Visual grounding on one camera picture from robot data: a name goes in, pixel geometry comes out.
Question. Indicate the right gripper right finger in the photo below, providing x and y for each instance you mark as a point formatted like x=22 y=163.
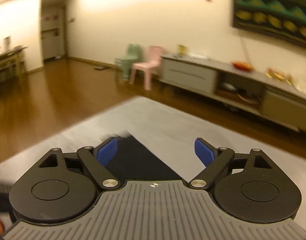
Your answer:
x=247 y=186

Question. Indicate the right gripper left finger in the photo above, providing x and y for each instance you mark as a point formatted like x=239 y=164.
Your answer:
x=60 y=187

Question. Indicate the black garment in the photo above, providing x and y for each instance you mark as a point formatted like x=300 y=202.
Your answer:
x=133 y=161

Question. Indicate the grey TV cabinet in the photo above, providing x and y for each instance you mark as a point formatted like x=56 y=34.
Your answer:
x=252 y=92

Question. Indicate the gold gift boxes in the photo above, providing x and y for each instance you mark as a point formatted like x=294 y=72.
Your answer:
x=286 y=78

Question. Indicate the red snack packet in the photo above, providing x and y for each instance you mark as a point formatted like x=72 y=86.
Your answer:
x=243 y=66

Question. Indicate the wooden side table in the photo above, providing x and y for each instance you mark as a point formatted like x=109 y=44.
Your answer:
x=12 y=63

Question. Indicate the pink plastic chair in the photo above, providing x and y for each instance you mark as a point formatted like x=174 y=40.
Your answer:
x=148 y=68

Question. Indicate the green plastic chair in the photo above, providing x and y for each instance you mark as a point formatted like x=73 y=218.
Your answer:
x=133 y=55

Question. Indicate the wall television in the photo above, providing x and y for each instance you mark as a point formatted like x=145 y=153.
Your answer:
x=283 y=19

